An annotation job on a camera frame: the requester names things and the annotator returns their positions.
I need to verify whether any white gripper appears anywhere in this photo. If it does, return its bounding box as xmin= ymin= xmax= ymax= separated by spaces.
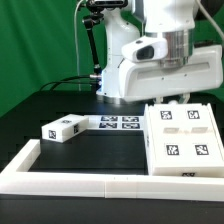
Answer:
xmin=119 ymin=45 xmax=223 ymax=102

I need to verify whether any white cabinet body box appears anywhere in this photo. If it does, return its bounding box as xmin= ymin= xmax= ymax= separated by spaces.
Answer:
xmin=143 ymin=104 xmax=224 ymax=177

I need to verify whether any white cabinet top block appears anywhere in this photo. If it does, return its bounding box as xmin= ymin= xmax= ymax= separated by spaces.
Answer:
xmin=42 ymin=114 xmax=89 ymax=143

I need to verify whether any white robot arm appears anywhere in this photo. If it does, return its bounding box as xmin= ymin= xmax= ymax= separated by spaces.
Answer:
xmin=83 ymin=0 xmax=223 ymax=103

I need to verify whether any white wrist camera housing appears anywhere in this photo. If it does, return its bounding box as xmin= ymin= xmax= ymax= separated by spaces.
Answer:
xmin=122 ymin=36 xmax=168 ymax=63

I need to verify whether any black cable bundle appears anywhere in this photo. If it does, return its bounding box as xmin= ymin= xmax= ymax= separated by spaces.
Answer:
xmin=39 ymin=75 xmax=103 ymax=92

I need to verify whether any white fiducial marker base plate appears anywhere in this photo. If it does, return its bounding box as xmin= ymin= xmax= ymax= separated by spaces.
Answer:
xmin=88 ymin=115 xmax=143 ymax=131

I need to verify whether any black articulated camera mount arm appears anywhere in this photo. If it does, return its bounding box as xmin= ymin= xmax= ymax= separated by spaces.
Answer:
xmin=82 ymin=15 xmax=102 ymax=75

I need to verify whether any white hanging cable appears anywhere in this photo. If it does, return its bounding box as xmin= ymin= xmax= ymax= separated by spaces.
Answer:
xmin=73 ymin=0 xmax=84 ymax=92

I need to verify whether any white U-shaped border frame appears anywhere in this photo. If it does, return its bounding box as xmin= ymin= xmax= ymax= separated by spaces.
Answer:
xmin=0 ymin=139 xmax=224 ymax=202

